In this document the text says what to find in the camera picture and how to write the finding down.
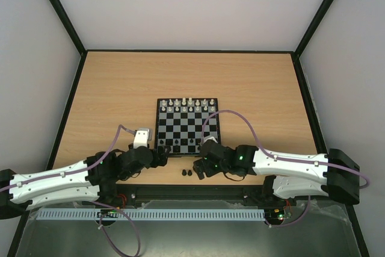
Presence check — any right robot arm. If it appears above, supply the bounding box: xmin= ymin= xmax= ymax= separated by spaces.
xmin=193 ymin=140 xmax=360 ymax=205

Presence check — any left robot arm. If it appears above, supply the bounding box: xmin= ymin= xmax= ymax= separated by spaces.
xmin=1 ymin=146 xmax=171 ymax=220

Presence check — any black silver chess board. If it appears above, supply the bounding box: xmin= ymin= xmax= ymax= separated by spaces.
xmin=154 ymin=98 xmax=221 ymax=156

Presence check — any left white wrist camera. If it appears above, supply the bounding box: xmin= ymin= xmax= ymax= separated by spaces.
xmin=132 ymin=128 xmax=153 ymax=149

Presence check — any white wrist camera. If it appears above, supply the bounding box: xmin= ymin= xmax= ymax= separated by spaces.
xmin=132 ymin=128 xmax=153 ymax=149
xmin=201 ymin=135 xmax=218 ymax=144

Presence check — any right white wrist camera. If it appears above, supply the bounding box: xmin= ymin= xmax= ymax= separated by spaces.
xmin=201 ymin=135 xmax=218 ymax=144

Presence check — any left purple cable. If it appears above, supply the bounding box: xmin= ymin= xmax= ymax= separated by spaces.
xmin=0 ymin=124 xmax=143 ymax=257

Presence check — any purple cable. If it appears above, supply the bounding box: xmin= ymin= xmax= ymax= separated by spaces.
xmin=200 ymin=109 xmax=371 ymax=228
xmin=0 ymin=124 xmax=143 ymax=257

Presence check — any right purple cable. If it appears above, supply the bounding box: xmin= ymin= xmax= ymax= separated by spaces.
xmin=200 ymin=109 xmax=371 ymax=228

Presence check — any grey slotted cable duct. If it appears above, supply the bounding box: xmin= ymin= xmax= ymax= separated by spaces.
xmin=31 ymin=208 xmax=265 ymax=221

